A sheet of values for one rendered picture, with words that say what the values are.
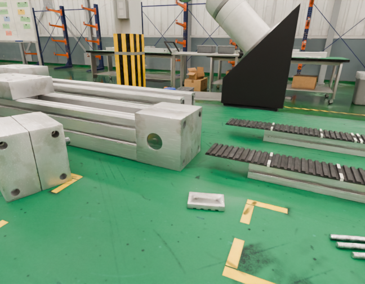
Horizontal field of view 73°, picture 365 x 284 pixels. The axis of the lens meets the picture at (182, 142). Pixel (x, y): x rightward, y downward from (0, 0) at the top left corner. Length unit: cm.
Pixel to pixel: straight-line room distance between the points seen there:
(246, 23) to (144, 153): 67
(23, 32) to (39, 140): 581
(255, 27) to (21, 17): 554
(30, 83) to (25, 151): 32
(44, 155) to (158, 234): 21
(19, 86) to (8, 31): 568
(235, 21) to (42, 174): 80
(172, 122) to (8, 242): 26
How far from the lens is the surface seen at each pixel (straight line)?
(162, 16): 919
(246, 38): 98
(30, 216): 38
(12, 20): 629
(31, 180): 42
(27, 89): 69
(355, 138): 61
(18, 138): 40
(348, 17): 816
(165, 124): 42
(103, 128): 50
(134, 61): 381
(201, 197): 36
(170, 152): 43
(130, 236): 31
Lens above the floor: 99
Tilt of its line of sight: 22 degrees down
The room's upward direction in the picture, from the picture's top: 1 degrees clockwise
